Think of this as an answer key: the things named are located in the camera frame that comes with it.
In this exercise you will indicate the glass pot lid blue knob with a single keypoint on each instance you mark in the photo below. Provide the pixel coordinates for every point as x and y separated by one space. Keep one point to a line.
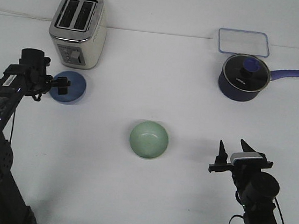
246 72

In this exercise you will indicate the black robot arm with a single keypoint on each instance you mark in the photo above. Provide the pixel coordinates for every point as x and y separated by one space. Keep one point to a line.
13 209
256 190

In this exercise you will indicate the clear container lid blue rim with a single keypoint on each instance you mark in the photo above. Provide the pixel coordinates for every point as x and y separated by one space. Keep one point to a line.
232 41

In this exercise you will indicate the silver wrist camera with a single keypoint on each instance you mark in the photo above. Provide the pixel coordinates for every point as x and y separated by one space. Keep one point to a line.
252 159

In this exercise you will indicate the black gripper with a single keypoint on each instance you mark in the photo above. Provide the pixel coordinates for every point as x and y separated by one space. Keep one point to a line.
241 175
37 80

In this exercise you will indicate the silver two-slot toaster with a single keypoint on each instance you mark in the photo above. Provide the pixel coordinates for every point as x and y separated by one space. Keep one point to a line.
78 31

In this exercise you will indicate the blue saucepan with handle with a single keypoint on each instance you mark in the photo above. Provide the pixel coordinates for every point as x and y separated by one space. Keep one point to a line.
243 96

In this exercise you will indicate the blue bowl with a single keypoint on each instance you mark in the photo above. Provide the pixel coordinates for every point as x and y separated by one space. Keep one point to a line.
76 90

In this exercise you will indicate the green bowl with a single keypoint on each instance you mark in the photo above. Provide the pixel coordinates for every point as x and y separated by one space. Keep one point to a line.
148 139

